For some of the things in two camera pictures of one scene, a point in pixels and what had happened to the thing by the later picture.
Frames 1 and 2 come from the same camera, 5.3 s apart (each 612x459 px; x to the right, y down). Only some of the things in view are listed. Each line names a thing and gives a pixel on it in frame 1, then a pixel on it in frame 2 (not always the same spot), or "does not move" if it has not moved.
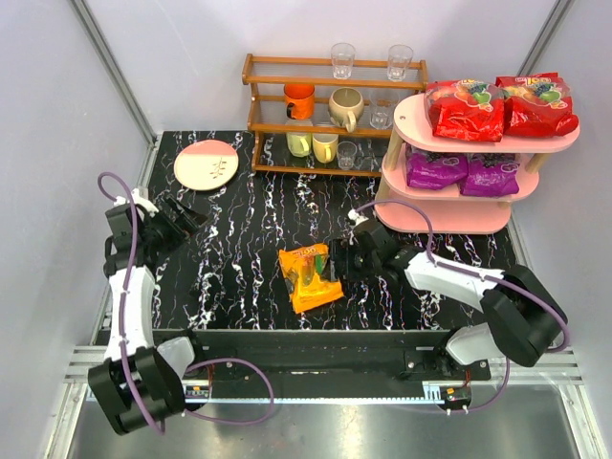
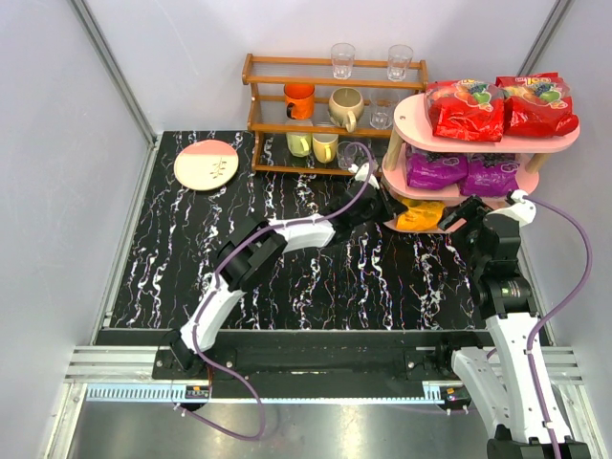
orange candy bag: x=301 y=268 → x=420 y=215
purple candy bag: x=432 y=169 does not move
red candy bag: x=536 y=105 does not move
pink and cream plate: x=206 y=164 does not move
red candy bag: x=468 y=110 does not move
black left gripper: x=172 y=220 → x=382 y=204
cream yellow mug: x=325 y=146 does not move
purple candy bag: x=491 y=174 does not move
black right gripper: x=342 y=260 → x=465 y=215
